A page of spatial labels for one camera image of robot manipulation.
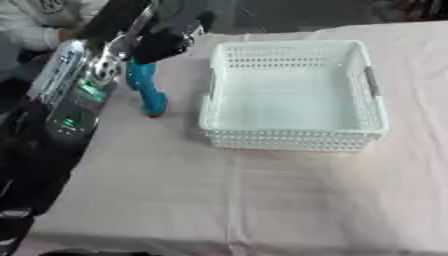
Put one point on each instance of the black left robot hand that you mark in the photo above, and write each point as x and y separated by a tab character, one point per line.
163	36

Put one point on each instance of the teal handheld tool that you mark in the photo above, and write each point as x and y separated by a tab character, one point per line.
149	90

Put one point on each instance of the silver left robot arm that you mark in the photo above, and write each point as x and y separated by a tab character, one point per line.
58	110

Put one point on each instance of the white plastic basket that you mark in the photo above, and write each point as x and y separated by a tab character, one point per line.
294	96

